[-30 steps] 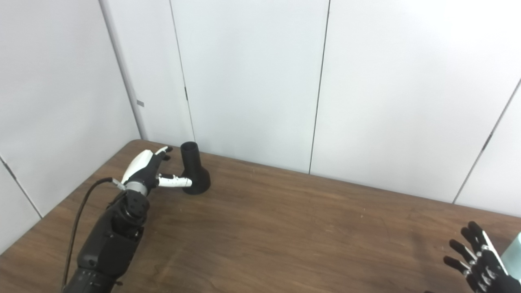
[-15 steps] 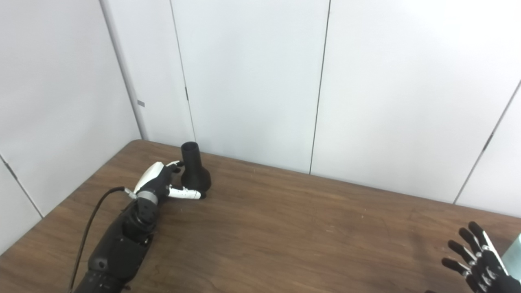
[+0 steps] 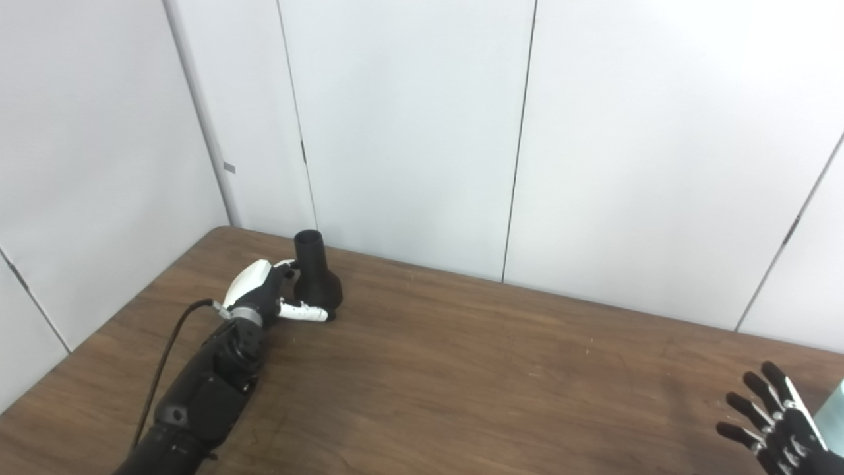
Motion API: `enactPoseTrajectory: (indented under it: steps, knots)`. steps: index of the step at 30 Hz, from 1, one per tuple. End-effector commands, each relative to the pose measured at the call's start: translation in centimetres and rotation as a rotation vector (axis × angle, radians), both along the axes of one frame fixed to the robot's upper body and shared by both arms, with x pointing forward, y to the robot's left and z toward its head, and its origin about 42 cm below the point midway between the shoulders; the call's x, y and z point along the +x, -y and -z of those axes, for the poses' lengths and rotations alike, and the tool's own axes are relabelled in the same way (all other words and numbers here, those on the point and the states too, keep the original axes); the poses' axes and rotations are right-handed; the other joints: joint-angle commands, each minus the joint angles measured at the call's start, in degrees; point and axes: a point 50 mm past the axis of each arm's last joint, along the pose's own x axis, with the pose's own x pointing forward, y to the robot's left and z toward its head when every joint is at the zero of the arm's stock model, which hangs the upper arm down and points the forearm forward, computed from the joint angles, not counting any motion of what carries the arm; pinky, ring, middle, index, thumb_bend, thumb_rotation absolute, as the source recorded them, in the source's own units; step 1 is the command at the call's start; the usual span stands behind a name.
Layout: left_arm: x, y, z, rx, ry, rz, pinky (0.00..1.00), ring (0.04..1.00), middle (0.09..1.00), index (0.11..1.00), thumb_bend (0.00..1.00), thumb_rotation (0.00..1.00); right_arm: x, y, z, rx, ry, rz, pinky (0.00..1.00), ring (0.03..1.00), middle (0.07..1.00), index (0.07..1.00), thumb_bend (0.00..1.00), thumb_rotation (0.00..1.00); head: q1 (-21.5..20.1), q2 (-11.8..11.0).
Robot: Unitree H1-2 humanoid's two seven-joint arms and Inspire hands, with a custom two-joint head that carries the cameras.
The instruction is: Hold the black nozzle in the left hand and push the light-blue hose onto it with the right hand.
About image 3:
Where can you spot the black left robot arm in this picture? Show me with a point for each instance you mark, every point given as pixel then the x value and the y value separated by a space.
pixel 204 396

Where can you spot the black flared nozzle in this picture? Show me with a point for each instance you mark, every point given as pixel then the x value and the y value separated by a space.
pixel 316 284

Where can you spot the white and black right hand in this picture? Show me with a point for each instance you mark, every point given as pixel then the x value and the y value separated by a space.
pixel 801 448

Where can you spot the light blue cylindrical cup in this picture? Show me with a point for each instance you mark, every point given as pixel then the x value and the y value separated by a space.
pixel 834 415

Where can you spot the white and black left hand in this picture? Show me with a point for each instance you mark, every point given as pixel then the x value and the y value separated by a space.
pixel 254 287

